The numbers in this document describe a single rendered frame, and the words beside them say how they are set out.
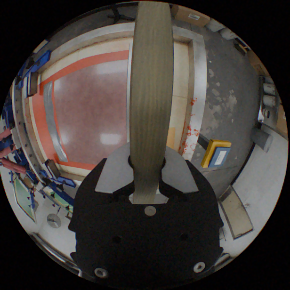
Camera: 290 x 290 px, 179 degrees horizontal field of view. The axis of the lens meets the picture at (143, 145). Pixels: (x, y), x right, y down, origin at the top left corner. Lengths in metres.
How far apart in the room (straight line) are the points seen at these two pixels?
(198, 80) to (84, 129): 0.35
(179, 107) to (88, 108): 0.26
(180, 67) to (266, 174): 3.29
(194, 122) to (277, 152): 3.10
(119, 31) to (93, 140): 0.33
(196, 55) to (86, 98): 0.32
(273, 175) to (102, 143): 3.42
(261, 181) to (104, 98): 3.52
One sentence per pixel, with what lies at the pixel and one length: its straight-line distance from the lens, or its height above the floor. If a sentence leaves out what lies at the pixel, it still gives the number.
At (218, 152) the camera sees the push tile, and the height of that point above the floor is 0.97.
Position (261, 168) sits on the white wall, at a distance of 3.38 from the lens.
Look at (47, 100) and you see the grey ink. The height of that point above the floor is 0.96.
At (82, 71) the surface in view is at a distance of 0.32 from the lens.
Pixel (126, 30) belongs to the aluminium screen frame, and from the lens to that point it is 0.30.
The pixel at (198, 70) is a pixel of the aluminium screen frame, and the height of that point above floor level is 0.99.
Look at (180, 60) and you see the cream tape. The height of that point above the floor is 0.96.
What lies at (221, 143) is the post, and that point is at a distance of 0.42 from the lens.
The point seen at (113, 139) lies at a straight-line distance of 0.29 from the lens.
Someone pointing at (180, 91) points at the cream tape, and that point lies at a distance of 0.27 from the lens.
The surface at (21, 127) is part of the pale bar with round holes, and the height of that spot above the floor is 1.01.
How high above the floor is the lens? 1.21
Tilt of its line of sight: 61 degrees down
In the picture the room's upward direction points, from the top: 180 degrees counter-clockwise
